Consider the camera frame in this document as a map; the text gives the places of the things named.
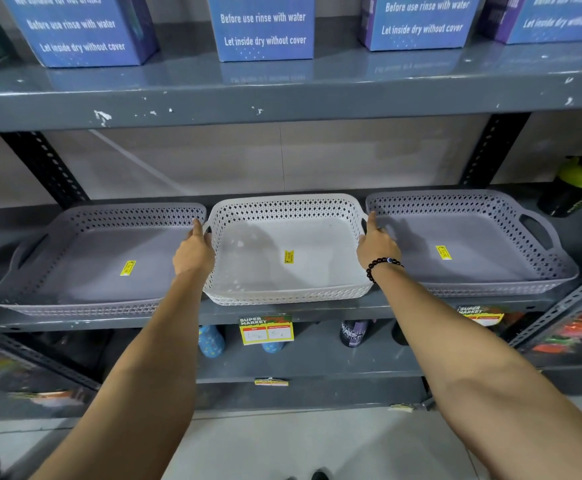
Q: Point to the person's left hand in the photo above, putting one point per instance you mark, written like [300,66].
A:
[193,254]

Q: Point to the person's right hand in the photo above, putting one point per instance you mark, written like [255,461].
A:
[378,247]

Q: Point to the person's right thumb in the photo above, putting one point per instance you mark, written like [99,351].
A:
[361,240]

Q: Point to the person's left thumb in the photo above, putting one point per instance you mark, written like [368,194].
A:
[208,239]

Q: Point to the white perforated plastic tray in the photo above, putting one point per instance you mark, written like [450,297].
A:
[286,274]

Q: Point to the person's right forearm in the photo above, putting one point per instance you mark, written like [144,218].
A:
[481,379]

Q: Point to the person's left forearm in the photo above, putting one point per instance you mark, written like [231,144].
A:
[136,374]

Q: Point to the yellow sticker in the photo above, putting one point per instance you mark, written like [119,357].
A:
[289,256]
[443,252]
[128,267]

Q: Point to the purple black bottle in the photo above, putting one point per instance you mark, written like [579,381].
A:
[353,333]

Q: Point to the blue patterned bottle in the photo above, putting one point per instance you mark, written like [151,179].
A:
[211,340]

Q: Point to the red yellow shelf price label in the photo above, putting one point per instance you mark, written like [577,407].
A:
[483,315]
[266,329]

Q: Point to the grey perforated plastic tray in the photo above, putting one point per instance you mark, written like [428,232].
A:
[96,264]
[486,254]

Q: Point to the small yellow shelf label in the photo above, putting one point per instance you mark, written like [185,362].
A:
[402,407]
[271,382]

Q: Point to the grey metal shelf rack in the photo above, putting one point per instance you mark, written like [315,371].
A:
[271,94]

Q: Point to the side metal shelf rack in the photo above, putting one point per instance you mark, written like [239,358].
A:
[566,304]
[21,354]

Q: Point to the blue cardboard box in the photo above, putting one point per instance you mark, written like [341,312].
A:
[421,22]
[81,29]
[261,27]

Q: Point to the black shaker bottle green lid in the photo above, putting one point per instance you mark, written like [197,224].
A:
[576,187]

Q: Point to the orange packaged goods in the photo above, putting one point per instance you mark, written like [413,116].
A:
[571,332]

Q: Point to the purple cardboard box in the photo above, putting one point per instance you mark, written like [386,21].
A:
[551,17]

